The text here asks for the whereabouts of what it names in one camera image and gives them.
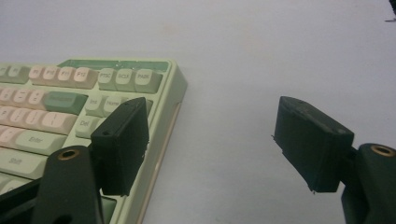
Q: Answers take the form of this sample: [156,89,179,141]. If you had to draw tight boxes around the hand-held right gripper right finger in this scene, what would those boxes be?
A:
[274,96,396,224]

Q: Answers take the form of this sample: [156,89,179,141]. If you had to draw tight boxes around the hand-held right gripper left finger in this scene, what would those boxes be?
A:
[31,96,149,224]

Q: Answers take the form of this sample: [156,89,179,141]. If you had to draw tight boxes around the green and cream mechanical keyboard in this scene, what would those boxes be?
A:
[0,59,189,224]

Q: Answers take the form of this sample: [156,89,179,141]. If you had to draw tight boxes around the white table mat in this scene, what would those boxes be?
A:
[0,0,396,224]

